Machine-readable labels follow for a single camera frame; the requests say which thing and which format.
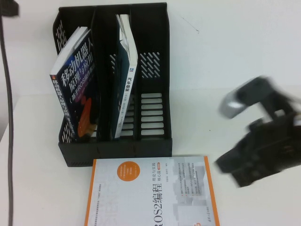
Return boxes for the black plastic book stand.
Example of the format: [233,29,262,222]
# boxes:
[52,2,174,167]

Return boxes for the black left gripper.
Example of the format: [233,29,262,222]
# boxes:
[0,0,19,17]

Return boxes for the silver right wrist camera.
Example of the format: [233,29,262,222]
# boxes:
[220,90,251,118]

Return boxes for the white ROS2 book orange edges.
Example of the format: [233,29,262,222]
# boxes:
[84,155,221,226]

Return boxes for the black left camera cable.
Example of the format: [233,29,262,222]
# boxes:
[0,14,15,226]

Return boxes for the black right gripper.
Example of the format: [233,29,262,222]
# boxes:
[215,115,301,188]

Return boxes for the black right camera bracket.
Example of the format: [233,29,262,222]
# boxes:
[237,75,301,120]

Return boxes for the white-spined teal cover book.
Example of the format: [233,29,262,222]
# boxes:
[110,14,138,139]

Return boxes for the dark mobile robot book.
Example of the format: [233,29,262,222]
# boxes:
[49,26,98,142]

